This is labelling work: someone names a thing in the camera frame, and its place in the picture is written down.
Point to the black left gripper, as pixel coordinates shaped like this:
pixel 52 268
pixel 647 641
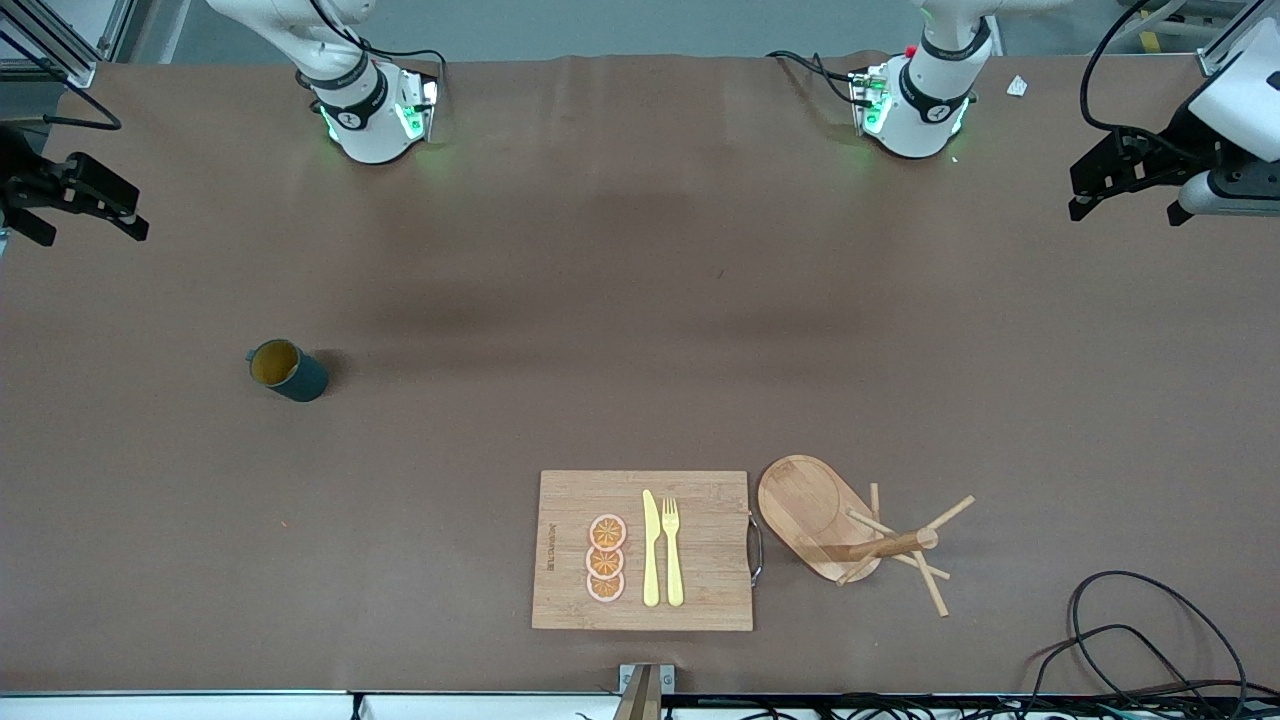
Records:
pixel 1189 136

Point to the wooden cup rack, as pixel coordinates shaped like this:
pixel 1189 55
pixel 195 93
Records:
pixel 800 500

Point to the dark teal cup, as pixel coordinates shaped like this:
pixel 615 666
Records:
pixel 305 378

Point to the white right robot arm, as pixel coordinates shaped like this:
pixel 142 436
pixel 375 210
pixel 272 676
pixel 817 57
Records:
pixel 370 120

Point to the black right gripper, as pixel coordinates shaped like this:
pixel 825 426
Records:
pixel 18 170

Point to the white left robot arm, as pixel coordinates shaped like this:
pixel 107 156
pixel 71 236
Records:
pixel 925 100

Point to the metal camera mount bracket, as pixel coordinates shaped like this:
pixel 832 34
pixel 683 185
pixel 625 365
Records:
pixel 645 695

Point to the white table edge rail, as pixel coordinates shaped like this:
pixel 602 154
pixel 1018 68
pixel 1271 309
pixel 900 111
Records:
pixel 200 706

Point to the aluminium frame profile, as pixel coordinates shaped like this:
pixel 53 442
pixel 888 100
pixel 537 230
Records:
pixel 1215 60
pixel 60 55

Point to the yellow plastic fork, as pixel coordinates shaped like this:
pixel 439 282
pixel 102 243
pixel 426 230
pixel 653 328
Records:
pixel 674 570

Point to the white paper scrap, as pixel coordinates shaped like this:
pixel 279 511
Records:
pixel 1017 86

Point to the toy orange slice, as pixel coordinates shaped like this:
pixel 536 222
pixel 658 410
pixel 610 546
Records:
pixel 605 588
pixel 607 532
pixel 605 564

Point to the brown table cover mat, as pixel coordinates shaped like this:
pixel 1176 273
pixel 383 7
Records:
pixel 600 300

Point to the yellow plastic knife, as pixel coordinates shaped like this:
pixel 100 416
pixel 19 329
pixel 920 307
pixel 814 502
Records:
pixel 651 560

